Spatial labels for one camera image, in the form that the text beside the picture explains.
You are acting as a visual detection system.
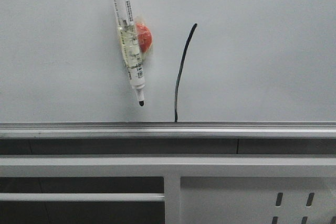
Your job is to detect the red magnet taped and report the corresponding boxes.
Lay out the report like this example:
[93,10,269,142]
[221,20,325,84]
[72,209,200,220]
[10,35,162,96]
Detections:
[135,16,153,61]

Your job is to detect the white black whiteboard marker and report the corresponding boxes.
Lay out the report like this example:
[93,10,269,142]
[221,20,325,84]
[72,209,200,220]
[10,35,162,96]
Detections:
[113,0,145,106]

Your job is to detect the white whiteboard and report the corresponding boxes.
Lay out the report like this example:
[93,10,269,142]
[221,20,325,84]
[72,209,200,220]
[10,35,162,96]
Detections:
[1,0,335,138]

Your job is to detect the black drawn line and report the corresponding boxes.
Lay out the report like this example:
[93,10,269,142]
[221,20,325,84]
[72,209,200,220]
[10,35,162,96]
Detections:
[173,23,198,122]

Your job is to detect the white perforated stand frame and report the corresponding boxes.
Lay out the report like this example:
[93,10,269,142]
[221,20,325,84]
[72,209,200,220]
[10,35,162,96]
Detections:
[1,138,335,223]

